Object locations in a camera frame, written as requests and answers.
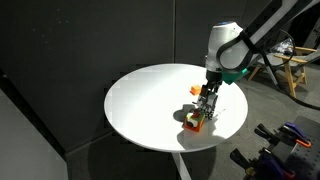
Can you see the small orange block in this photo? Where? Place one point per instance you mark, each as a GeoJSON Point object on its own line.
{"type": "Point", "coordinates": [196, 89]}

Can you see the perforated metal board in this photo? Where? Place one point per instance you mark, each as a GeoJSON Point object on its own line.
{"type": "Point", "coordinates": [306, 156]}

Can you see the white table leg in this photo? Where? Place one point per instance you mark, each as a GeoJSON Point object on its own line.
{"type": "Point", "coordinates": [181, 166]}

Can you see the white soft block teal triangle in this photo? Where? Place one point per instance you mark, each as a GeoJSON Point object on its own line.
{"type": "Point", "coordinates": [207, 101]}

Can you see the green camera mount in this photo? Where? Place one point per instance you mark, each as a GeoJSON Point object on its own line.
{"type": "Point", "coordinates": [235, 76]}

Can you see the wooden chair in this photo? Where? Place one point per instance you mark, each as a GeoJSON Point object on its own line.
{"type": "Point", "coordinates": [290, 70]}

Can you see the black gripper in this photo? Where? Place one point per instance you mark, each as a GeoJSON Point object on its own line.
{"type": "Point", "coordinates": [213, 80]}

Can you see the purple orange spring clamp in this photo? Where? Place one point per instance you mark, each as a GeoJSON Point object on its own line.
{"type": "Point", "coordinates": [296, 133]}

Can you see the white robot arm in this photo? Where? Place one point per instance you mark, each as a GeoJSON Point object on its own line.
{"type": "Point", "coordinates": [233, 43]}

